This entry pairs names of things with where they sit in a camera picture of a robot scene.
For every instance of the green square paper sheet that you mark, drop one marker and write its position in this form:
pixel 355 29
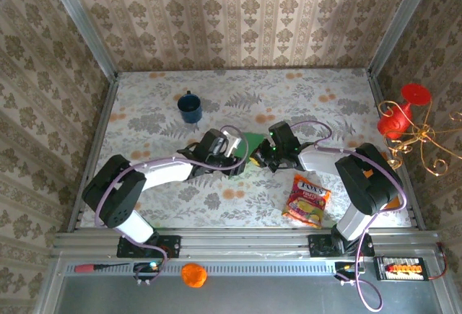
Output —
pixel 252 139

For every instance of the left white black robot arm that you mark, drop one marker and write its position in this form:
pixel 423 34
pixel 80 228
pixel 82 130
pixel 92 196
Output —
pixel 115 195

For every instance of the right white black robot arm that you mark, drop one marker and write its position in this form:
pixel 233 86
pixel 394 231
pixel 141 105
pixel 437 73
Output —
pixel 371 180

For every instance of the Fox's fruit candy bag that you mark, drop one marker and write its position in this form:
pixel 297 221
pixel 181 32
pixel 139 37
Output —
pixel 307 200

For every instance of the dark blue enamel mug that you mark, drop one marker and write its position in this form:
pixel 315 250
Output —
pixel 189 108

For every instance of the orange crumpled ball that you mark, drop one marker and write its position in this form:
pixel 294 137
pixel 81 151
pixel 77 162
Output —
pixel 194 275

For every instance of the orange flat board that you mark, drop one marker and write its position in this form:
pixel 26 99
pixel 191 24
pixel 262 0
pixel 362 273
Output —
pixel 393 203

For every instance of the red plastic vase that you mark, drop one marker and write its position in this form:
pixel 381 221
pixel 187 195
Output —
pixel 397 119

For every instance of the small controller board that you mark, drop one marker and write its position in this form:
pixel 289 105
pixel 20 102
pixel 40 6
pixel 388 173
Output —
pixel 146 269
pixel 346 269

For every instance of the aluminium mounting rail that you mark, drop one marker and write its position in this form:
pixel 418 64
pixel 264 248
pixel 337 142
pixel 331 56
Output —
pixel 245 243

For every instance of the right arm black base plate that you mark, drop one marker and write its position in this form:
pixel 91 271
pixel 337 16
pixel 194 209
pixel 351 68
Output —
pixel 319 247

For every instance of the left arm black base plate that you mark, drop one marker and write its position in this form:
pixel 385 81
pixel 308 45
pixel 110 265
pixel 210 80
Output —
pixel 169 247

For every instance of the aluminium corner post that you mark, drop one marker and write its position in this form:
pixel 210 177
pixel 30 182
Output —
pixel 79 18
pixel 400 18

